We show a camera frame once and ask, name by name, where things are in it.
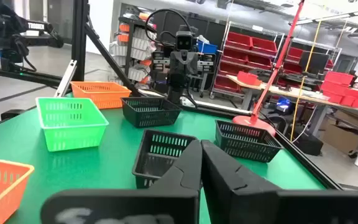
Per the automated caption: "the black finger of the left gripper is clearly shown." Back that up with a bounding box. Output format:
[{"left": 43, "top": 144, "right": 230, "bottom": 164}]
[
  {"left": 197, "top": 53, "right": 216, "bottom": 74},
  {"left": 152, "top": 50, "right": 171, "bottom": 73}
]

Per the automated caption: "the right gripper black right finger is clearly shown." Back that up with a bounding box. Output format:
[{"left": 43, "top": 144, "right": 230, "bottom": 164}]
[{"left": 200, "top": 139, "right": 358, "bottom": 224}]

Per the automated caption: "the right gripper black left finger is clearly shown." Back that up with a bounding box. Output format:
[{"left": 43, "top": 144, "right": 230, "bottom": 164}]
[{"left": 40, "top": 139, "right": 203, "bottom": 224}]

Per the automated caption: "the black plastic basket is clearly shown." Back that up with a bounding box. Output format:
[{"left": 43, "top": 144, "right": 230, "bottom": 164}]
[
  {"left": 131, "top": 129, "right": 198, "bottom": 189},
  {"left": 121, "top": 96, "right": 183, "bottom": 129},
  {"left": 214, "top": 119, "right": 284, "bottom": 164}
]

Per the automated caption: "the shelf with orange white bins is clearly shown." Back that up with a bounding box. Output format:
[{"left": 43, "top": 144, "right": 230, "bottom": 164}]
[{"left": 109, "top": 12, "right": 158, "bottom": 91}]

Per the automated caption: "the blue storage bin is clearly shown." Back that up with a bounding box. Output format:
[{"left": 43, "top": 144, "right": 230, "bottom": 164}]
[{"left": 196, "top": 39, "right": 219, "bottom": 55}]

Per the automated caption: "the small red storage bin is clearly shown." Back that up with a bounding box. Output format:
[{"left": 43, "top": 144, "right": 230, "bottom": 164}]
[{"left": 236, "top": 70, "right": 262, "bottom": 86}]

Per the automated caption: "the red lamp stand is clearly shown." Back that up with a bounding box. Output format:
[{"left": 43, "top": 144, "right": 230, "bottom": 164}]
[{"left": 231, "top": 0, "right": 306, "bottom": 137}]

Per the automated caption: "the blue lit device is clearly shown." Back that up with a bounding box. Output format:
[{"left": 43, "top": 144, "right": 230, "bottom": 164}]
[{"left": 274, "top": 96, "right": 292, "bottom": 113}]

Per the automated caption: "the wooden workbench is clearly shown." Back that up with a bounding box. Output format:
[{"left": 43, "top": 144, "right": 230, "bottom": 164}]
[{"left": 226, "top": 74, "right": 358, "bottom": 138}]

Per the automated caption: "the black computer monitor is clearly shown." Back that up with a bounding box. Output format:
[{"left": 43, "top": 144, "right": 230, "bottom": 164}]
[{"left": 299, "top": 50, "right": 330, "bottom": 75}]

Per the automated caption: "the green plastic basket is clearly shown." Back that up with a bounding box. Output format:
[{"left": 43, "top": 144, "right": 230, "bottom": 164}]
[{"left": 35, "top": 96, "right": 109, "bottom": 152}]

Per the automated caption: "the cardboard box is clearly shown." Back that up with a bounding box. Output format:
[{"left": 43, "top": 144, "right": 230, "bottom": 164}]
[{"left": 320, "top": 117, "right": 358, "bottom": 155}]

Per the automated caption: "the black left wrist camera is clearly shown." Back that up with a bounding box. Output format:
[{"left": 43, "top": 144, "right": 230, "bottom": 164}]
[{"left": 175, "top": 30, "right": 196, "bottom": 51}]

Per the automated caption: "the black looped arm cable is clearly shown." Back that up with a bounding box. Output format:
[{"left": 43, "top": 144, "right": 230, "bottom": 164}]
[{"left": 144, "top": 7, "right": 195, "bottom": 47}]

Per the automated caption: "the wire rack with red bins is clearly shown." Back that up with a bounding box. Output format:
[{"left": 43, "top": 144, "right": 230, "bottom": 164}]
[{"left": 210, "top": 21, "right": 285, "bottom": 100}]

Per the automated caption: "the wire rack with monitor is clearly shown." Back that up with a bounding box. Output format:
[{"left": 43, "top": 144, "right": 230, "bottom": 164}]
[{"left": 283, "top": 37, "right": 343, "bottom": 88}]

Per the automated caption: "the silver metal bracket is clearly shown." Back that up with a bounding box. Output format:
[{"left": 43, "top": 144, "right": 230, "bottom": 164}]
[{"left": 53, "top": 59, "right": 78, "bottom": 98}]

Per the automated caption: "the yellow hanging cable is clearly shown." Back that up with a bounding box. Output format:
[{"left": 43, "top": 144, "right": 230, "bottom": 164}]
[{"left": 290, "top": 18, "right": 321, "bottom": 143}]

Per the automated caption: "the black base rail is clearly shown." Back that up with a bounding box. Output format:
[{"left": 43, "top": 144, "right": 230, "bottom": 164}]
[{"left": 0, "top": 67, "right": 73, "bottom": 90}]

